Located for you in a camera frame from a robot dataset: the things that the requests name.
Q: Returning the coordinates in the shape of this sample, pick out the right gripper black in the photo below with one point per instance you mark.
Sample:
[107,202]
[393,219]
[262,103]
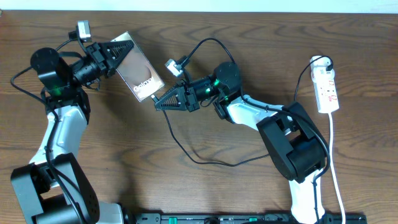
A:
[186,99]

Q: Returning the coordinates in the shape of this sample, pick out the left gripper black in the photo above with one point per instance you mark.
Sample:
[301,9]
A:
[94,53]

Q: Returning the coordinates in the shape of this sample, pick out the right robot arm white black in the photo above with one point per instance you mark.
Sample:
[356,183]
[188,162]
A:
[296,147]

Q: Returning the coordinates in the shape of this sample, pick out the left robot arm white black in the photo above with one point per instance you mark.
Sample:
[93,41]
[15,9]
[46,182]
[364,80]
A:
[52,187]

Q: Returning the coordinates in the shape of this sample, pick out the white power strip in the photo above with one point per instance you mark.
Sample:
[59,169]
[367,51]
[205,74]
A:
[322,75]

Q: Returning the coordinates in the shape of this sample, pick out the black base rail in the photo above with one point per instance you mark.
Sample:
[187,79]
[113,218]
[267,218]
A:
[157,218]

